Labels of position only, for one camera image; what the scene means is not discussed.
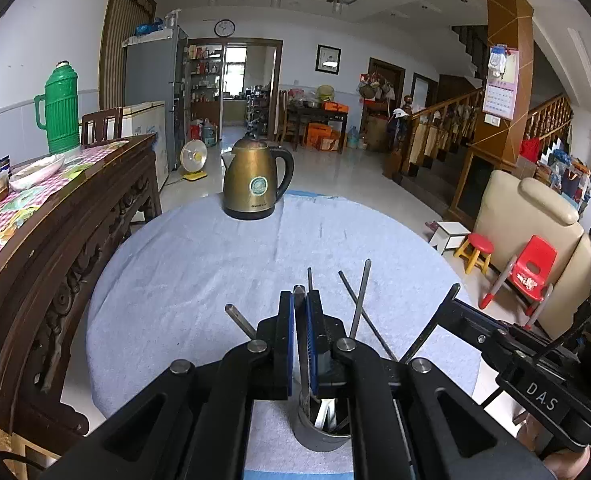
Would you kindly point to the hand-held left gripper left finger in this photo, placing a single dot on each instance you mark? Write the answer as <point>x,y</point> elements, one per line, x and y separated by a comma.
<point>289,350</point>

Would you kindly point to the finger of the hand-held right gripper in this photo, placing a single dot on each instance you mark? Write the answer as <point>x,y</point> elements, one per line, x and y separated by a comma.
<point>475,317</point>

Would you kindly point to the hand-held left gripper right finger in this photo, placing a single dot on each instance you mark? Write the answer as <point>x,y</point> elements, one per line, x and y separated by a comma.
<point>314,355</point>

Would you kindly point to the white plastic spoon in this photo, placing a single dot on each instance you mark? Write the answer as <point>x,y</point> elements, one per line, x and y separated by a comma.
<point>324,412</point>
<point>332,416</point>

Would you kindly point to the dark metal utensil holder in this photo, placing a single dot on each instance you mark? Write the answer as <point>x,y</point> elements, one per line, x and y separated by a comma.
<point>320,442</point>

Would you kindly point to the person's right hand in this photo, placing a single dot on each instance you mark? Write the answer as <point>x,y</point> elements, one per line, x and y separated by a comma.
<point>573,467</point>

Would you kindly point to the red and yellow stool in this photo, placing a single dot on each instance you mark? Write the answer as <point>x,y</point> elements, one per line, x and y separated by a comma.
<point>478,244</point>

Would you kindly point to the red child chair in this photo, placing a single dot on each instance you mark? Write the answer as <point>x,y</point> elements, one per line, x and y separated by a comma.
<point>538,260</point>

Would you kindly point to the small white stool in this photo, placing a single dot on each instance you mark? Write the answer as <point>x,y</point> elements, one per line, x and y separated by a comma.
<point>453,230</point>

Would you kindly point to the beige leather sofa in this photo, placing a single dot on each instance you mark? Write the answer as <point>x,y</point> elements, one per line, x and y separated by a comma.
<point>505,210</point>

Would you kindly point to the grey table cloth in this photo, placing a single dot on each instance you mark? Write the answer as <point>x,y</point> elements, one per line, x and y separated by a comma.
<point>175,285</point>

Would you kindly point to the bronze electric kettle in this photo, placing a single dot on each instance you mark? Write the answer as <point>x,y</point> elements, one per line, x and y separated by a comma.
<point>250,180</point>

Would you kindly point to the wooden stair railing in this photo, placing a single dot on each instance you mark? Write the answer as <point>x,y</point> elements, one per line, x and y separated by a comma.
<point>445,110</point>

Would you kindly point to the white electric fan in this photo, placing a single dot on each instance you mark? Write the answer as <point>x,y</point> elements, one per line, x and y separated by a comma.
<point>195,155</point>

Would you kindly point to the blue water jug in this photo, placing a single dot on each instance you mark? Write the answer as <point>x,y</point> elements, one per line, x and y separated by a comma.
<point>354,137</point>
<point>209,132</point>

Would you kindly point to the orange cardboard box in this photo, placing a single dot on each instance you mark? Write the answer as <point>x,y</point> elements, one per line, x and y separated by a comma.
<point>320,135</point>

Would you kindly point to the dark wooden side table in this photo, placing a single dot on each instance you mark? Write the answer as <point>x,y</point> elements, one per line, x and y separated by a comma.
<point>315,112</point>

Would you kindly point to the carved dark wooden sideboard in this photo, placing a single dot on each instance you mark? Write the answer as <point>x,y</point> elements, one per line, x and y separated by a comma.
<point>50,270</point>

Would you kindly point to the white chest freezer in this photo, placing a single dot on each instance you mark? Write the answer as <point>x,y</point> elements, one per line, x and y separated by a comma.
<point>148,125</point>

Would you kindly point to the dark wooden chair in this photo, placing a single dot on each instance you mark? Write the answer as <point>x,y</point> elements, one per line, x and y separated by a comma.
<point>100,127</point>

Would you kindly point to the wooden pillar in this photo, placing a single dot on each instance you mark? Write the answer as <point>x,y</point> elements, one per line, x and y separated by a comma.
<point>508,20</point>

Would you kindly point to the grey refrigerator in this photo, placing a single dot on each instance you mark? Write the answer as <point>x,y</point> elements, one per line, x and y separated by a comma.
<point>150,70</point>

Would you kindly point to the green thermos flask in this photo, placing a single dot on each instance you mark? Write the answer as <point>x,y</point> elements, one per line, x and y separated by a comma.
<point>60,110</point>

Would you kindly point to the brown curtain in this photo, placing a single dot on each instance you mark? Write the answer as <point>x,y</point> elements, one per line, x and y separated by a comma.
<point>115,50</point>

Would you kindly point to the pink wall calendar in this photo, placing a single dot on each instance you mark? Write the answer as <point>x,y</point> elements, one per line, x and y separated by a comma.
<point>500,95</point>

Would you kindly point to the framed wall picture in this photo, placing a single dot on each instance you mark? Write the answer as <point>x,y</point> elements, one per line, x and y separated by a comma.
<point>328,58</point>

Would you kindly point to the round wall clock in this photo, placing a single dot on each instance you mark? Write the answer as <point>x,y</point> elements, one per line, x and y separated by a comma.
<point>224,27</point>

